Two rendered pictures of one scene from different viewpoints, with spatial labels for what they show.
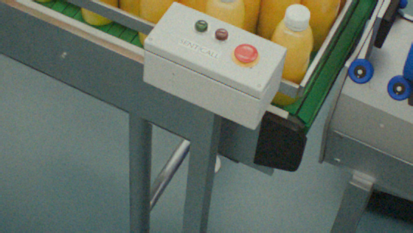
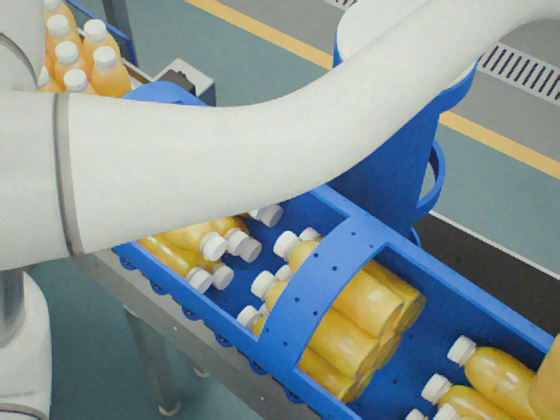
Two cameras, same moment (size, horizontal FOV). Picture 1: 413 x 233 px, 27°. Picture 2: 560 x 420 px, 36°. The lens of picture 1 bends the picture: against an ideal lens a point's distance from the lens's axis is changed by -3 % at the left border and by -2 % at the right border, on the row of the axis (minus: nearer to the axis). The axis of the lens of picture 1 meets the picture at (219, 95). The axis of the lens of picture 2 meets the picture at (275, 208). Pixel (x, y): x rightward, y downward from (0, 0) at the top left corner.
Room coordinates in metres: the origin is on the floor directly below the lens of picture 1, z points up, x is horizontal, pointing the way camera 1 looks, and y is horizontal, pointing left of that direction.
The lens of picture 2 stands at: (0.37, -0.87, 2.25)
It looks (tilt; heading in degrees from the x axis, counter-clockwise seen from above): 57 degrees down; 20
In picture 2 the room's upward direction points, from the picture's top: straight up
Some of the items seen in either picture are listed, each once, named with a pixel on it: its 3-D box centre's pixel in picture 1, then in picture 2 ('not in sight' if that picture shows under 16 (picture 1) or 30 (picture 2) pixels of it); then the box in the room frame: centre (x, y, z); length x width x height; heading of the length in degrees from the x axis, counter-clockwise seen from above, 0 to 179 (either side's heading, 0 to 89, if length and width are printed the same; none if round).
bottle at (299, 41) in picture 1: (288, 57); not in sight; (1.00, -0.11, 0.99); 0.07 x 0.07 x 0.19
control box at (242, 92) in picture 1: (213, 64); not in sight; (0.91, 0.02, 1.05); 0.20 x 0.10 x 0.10; 70
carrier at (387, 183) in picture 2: not in sight; (383, 170); (1.56, -0.71, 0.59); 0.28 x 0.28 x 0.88
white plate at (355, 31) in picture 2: not in sight; (407, 39); (1.56, -0.71, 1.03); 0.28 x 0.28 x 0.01
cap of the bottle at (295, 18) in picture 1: (297, 16); not in sight; (1.00, -0.11, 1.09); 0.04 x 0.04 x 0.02
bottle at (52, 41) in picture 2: not in sight; (69, 61); (1.31, -0.09, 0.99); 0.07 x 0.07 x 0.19
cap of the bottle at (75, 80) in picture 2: not in sight; (75, 80); (1.20, -0.18, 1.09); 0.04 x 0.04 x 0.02
